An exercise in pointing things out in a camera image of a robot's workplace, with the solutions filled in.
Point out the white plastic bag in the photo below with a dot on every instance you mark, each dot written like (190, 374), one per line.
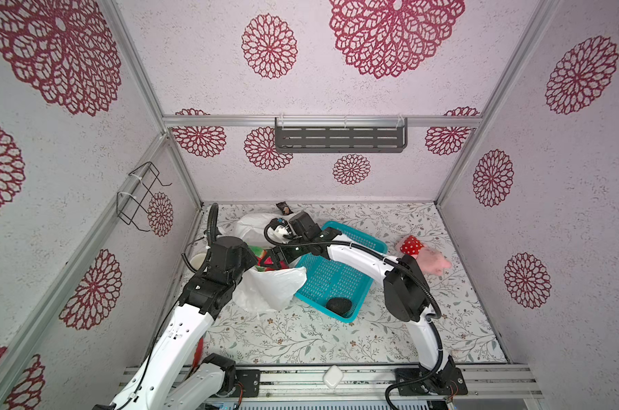
(263, 292)

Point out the pink mushroom plush toy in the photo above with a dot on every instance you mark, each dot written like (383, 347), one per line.
(430, 261)

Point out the red handled tongs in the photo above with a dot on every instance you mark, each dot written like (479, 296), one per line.
(198, 355)

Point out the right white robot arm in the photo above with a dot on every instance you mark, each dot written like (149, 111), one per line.
(407, 297)

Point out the red dragon fruit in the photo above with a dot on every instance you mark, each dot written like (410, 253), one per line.
(267, 262)

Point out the teal plastic basket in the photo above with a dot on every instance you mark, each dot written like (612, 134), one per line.
(347, 274)

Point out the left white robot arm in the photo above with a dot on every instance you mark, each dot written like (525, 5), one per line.
(203, 298)

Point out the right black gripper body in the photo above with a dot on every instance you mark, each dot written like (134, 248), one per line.
(287, 225)

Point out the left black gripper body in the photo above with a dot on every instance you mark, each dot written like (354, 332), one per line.
(248, 260)

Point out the white square button box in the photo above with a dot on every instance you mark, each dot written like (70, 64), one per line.
(333, 377)

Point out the dark avocado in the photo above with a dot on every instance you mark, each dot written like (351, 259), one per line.
(340, 306)

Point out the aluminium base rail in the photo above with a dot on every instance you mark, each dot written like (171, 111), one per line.
(365, 383)

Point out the white cup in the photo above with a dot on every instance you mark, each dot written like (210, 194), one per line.
(197, 261)

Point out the small dark object at wall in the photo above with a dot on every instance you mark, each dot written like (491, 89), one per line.
(284, 208)

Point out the grey wall shelf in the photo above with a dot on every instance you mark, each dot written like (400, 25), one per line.
(339, 139)

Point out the black wire wall rack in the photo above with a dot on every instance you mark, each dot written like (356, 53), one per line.
(130, 202)

